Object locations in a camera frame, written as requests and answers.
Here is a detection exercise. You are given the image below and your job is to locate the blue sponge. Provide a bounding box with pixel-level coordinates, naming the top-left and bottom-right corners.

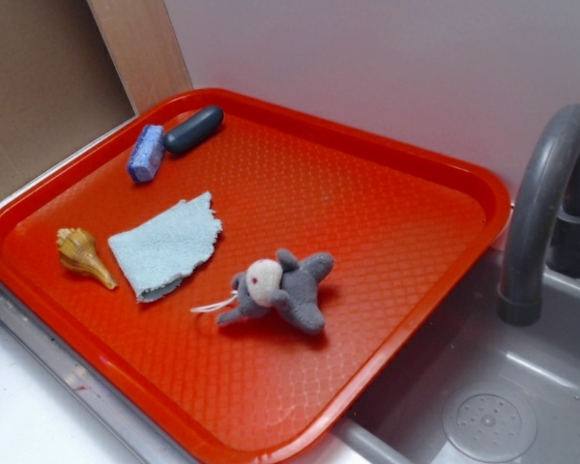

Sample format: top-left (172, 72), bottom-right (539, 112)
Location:
top-left (127, 125), bottom-right (164, 183)

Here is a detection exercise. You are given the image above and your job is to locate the tan conch seashell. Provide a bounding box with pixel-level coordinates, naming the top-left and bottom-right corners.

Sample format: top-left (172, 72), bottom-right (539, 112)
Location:
top-left (56, 228), bottom-right (117, 290)

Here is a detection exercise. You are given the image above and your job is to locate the grey plastic sink basin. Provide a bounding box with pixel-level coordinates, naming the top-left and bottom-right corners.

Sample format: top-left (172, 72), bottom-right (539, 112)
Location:
top-left (332, 250), bottom-right (580, 464)

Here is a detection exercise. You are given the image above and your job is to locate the light blue folded cloth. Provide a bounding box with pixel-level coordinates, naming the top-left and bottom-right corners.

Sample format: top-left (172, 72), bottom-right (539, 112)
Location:
top-left (108, 191), bottom-right (222, 304)

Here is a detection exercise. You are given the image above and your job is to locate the brown cardboard panel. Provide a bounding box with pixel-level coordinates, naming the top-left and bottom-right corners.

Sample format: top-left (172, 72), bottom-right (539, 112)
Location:
top-left (0, 1), bottom-right (133, 202)

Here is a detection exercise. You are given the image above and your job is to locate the grey plush toy animal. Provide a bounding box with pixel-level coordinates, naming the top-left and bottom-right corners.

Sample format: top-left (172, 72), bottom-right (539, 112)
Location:
top-left (191, 248), bottom-right (334, 334)

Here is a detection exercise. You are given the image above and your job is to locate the dark grey oblong capsule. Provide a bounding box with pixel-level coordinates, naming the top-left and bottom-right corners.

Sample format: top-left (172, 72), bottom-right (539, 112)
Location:
top-left (163, 105), bottom-right (224, 155)

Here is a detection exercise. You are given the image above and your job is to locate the red plastic tray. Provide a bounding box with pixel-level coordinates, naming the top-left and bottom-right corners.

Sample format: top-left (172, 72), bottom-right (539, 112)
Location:
top-left (0, 89), bottom-right (510, 463)

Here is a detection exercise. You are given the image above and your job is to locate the wooden board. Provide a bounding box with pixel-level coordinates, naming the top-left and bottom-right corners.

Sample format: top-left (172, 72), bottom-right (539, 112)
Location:
top-left (88, 0), bottom-right (193, 114)

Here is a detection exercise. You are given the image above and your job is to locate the grey toy faucet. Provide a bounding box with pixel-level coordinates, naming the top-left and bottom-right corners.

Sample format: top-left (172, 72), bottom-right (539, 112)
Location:
top-left (498, 103), bottom-right (580, 326)

